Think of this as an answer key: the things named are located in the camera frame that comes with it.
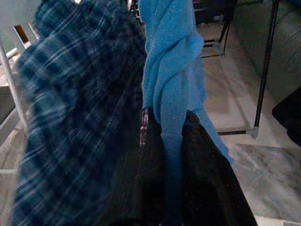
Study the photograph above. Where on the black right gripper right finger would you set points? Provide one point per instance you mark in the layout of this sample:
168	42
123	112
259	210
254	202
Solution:
207	188

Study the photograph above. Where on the grey white folding chair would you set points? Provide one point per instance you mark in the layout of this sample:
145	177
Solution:
11	82

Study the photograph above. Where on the bright blue garment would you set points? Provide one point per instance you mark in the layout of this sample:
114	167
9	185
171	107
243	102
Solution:
171	58

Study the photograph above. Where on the blue plaid shirt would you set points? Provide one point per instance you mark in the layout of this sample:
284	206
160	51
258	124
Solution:
70	94

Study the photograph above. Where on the black metal drying rack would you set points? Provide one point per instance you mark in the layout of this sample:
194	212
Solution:
265	70

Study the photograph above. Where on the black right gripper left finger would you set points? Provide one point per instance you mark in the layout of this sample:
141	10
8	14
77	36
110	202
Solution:
138	183

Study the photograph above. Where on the dark green leather sofa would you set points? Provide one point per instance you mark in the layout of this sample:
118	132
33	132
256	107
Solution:
287	47

